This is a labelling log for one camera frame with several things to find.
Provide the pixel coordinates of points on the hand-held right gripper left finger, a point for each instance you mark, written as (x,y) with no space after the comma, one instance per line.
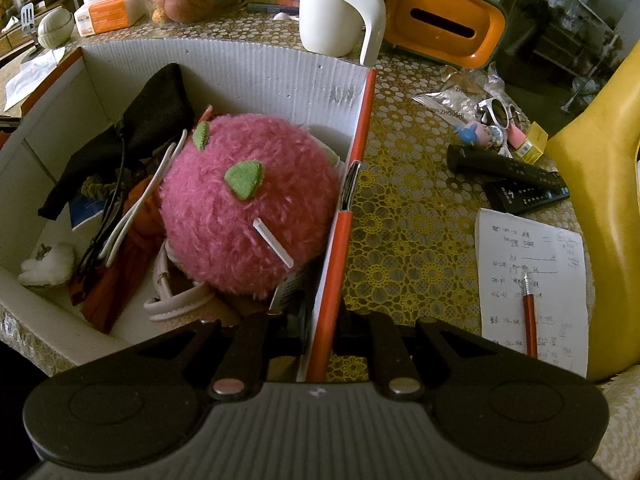
(260,340)

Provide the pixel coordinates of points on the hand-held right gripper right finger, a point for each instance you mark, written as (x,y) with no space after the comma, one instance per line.
(350,340)

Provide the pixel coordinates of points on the printed product package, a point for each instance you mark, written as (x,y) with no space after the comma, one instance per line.
(287,290)

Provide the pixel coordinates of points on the pink plush toy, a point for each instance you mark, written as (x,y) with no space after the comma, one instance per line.
(235,230)

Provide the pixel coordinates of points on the orange cloth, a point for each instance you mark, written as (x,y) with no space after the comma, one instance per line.
(107,300)

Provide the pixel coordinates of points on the blue book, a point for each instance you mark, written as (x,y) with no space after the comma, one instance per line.
(85,207)

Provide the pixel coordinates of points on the brown knitted item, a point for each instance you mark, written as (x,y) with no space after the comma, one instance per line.
(97,187)

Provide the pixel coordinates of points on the small white plush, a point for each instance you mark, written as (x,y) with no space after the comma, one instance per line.
(47,265)

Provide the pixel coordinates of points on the black mesh cloth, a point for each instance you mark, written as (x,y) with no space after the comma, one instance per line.
(155,105)

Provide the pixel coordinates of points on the white orange cardboard box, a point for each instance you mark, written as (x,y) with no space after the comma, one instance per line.
(250,75)

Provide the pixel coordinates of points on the red pen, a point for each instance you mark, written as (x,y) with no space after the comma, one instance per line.
(530,320)

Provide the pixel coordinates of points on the short black remote control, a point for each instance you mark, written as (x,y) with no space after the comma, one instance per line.
(510,197)

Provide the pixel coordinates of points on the white handwritten notepad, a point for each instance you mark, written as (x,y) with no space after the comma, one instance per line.
(565,320)

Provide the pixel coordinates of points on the long black remote control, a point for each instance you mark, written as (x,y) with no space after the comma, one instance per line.
(480,160)

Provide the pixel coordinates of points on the small pig figure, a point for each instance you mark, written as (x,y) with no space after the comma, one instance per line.
(472,135)

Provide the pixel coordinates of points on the silver snack packet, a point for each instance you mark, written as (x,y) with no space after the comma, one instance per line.
(450,102)

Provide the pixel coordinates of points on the pink eraser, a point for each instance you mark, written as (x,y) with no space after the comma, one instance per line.
(515,135)

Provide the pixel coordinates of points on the small yellow box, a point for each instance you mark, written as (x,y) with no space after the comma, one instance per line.
(532,142)

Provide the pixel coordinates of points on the white sunglasses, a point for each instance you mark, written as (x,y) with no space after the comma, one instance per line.
(492,110)

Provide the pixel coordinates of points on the yellow chair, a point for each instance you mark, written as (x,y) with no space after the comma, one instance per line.
(600,210)

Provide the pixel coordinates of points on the clear plastic wrapper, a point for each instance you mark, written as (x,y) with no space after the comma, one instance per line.
(492,80)

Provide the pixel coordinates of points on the orange green tissue box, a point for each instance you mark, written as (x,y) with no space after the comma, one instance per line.
(480,45)

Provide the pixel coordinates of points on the small white shell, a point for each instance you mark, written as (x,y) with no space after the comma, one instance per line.
(281,16)

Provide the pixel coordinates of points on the white mug with steel rim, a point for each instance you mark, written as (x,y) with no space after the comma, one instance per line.
(330,10)

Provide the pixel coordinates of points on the white paper sheet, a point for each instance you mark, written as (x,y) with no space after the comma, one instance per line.
(30,77)

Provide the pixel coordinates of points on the orange white tissue pack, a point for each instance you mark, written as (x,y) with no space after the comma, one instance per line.
(110,12)

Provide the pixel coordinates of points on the round white jar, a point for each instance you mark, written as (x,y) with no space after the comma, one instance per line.
(55,27)

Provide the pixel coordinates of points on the glass display cabinet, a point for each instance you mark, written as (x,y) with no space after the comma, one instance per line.
(560,20)

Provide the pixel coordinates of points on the wooden sideboard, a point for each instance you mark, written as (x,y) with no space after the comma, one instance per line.
(15,42)

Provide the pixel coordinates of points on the white phone stand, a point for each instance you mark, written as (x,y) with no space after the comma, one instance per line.
(27,12)

